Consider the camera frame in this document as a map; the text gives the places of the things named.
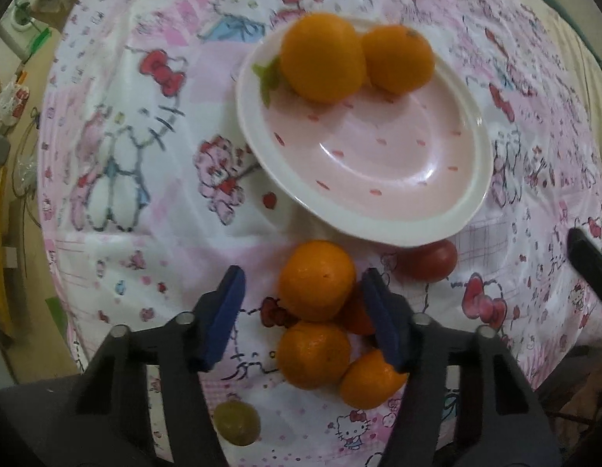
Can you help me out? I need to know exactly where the green leaf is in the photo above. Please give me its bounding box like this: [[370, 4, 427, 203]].
[[252, 56, 287, 108]]

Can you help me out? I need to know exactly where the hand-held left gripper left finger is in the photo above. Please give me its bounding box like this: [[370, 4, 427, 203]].
[[74, 265, 248, 467]]

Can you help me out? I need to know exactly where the large orange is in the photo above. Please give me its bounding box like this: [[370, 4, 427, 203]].
[[280, 14, 369, 104]]

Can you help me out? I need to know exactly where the pink cartoon printed bed sheet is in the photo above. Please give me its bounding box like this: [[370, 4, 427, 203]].
[[38, 0, 602, 467]]

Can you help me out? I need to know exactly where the pink dotted white-rimmed plate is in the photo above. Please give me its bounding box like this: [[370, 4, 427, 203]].
[[235, 17, 493, 246]]

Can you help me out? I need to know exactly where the red tomato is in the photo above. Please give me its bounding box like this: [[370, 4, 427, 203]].
[[395, 239, 458, 283], [337, 287, 379, 336]]

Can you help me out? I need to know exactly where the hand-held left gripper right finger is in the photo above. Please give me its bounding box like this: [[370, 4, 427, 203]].
[[360, 267, 563, 467]]

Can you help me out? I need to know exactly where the green grape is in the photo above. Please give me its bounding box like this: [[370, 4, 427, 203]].
[[213, 400, 261, 447]]

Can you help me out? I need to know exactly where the white power strip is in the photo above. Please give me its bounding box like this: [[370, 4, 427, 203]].
[[0, 0, 53, 59]]

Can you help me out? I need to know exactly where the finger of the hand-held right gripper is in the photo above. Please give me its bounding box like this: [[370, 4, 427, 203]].
[[567, 226, 602, 314]]

